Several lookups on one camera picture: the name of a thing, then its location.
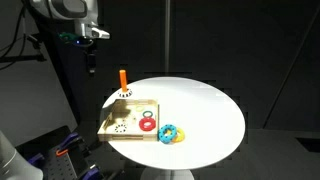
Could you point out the white round table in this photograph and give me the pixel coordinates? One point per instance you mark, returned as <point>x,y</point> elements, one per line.
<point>199,125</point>

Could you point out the orange peg on striped base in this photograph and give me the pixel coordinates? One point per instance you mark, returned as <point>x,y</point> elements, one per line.
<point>125,91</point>

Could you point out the wooden tray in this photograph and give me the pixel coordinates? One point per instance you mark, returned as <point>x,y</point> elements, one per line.
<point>130,120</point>

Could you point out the grey vertical pole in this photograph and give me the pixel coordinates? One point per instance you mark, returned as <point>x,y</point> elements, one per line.
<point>167,36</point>

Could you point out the black perforated board with clamps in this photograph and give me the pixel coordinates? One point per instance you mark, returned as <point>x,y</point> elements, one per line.
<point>61,155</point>

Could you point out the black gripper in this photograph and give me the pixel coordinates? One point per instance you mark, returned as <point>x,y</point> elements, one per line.
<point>86,44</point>

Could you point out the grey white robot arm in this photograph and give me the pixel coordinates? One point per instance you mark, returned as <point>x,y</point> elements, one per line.
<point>84,14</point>

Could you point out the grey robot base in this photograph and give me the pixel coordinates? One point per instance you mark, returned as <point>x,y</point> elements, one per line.
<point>13,166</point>

